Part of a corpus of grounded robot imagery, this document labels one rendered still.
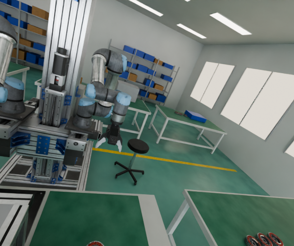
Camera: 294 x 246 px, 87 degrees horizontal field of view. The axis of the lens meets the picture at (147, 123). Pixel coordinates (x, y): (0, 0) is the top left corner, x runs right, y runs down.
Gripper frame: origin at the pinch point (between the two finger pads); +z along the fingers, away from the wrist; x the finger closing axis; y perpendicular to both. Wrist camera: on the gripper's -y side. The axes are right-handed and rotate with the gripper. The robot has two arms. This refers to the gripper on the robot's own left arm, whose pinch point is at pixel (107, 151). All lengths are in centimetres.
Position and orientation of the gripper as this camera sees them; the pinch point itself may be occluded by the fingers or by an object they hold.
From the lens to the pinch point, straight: 96.1
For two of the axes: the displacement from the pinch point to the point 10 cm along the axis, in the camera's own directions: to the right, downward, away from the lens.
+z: -3.4, 8.7, 3.5
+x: -9.2, -2.3, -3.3
